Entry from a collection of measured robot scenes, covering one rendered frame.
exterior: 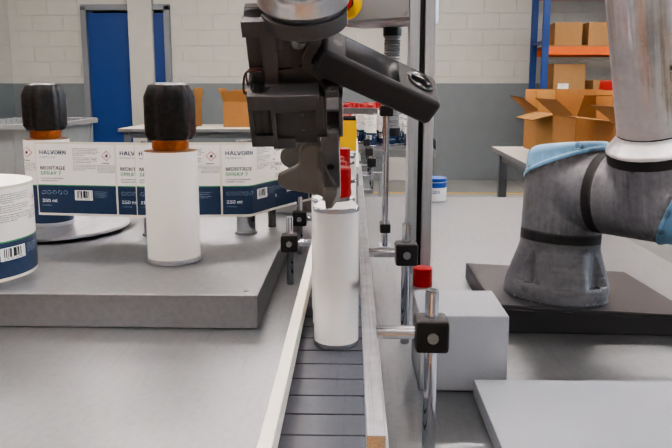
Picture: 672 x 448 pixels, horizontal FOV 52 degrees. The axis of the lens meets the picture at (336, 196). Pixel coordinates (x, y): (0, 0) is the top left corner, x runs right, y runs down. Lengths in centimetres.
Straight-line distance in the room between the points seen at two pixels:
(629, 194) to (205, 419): 59
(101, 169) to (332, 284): 76
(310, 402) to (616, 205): 50
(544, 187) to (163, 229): 60
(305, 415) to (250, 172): 79
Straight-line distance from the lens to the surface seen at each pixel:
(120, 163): 142
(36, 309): 110
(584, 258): 105
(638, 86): 93
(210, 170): 138
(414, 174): 126
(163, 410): 80
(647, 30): 91
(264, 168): 141
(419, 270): 121
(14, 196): 117
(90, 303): 106
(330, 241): 76
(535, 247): 105
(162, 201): 116
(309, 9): 55
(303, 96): 59
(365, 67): 59
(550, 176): 103
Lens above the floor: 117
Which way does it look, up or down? 9 degrees down
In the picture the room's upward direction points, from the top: straight up
